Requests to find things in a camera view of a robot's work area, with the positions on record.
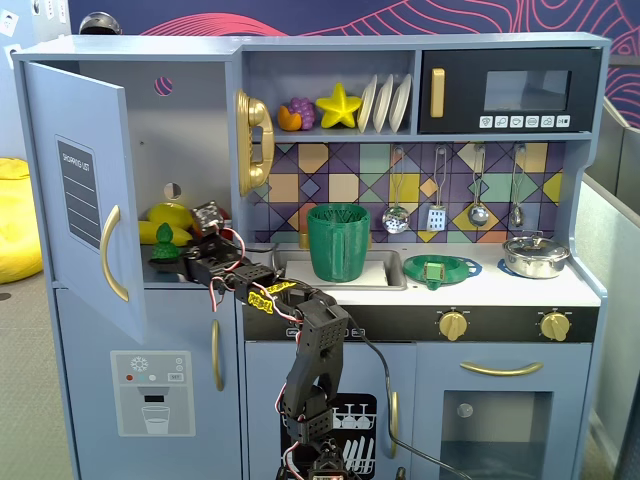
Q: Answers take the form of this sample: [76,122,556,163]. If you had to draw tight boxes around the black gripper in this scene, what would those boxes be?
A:
[147,233,247,290]

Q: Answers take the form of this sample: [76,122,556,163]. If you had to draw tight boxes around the green toy pineapple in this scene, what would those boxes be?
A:
[149,221,180,265]

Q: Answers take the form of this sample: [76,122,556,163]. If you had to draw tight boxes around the yellow toy banana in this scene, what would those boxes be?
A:
[137,219,194,247]

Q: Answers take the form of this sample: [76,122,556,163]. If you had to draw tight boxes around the yellow toy lemon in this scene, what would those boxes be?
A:
[145,201,196,232]

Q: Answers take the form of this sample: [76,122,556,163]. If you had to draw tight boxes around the blue shopping list door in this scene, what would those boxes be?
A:
[21,60,148,346]

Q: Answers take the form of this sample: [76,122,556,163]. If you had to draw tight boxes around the gold toy phone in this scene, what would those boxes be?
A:
[234,88,276,198]

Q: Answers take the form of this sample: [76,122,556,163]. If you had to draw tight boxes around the green plastic cup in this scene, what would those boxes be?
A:
[305,202,373,283]

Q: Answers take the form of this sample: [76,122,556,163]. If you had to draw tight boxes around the yellow bean bag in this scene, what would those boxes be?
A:
[0,156,46,286]

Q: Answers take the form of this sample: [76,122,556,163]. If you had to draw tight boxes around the orange toy fruit slice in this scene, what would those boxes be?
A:
[277,104,305,132]

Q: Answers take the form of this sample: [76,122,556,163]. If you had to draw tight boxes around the blue toy kitchen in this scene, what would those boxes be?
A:
[10,31,613,480]

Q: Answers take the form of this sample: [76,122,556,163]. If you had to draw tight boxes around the purple toy grapes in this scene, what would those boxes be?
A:
[290,96,318,128]

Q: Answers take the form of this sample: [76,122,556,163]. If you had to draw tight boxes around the yellow toy star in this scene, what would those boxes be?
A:
[314,81,364,131]

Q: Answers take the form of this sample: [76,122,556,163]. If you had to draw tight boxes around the steel toy strainer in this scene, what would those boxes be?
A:
[381,145,412,235]

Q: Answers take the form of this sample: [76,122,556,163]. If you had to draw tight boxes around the white toy plate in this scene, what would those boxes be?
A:
[356,74,379,135]
[388,73,414,134]
[372,74,396,135]

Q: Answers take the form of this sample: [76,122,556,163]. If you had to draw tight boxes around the black helmet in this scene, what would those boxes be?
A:
[79,11,123,37]

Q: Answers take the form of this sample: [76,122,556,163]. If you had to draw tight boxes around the toy grater utensil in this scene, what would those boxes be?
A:
[425,145,448,233]

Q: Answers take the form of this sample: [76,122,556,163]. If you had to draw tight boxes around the green toy lid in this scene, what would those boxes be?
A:
[402,253,478,292]

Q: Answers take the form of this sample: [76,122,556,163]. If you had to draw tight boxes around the gold stove knob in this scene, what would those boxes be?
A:
[438,309,470,343]
[539,310,572,344]

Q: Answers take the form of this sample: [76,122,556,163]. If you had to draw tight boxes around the steel toy ladle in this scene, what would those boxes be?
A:
[467,144,491,227]

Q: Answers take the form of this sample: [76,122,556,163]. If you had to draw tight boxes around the steel toy spoon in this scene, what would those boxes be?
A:
[509,143,527,228]

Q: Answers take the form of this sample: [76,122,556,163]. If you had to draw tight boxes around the steel toy pot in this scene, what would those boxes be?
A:
[501,230,572,280]

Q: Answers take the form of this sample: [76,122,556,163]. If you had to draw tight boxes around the black toy microwave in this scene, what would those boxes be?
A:
[417,47,604,136]

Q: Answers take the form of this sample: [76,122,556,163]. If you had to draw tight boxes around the gray rounded desk partition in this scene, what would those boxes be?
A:
[573,94,640,480]

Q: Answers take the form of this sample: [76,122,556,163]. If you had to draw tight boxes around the small wrist camera board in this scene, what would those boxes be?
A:
[191,200,225,236]

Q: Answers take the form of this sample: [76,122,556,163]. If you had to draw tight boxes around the gold cabinet door handle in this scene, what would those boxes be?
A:
[99,204,131,303]

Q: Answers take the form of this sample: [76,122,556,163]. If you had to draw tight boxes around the gold freezer handle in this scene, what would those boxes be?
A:
[210,319,226,393]

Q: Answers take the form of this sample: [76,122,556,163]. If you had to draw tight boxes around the black thick cable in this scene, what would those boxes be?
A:
[348,323,472,480]

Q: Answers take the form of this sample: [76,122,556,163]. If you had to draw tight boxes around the gold dishwasher handle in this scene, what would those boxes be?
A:
[388,390,401,460]

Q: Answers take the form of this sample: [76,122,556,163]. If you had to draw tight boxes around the gold microwave handle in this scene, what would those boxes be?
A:
[430,67,447,119]

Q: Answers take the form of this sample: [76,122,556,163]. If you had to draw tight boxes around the gold oven handle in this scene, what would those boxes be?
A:
[459,360,545,378]

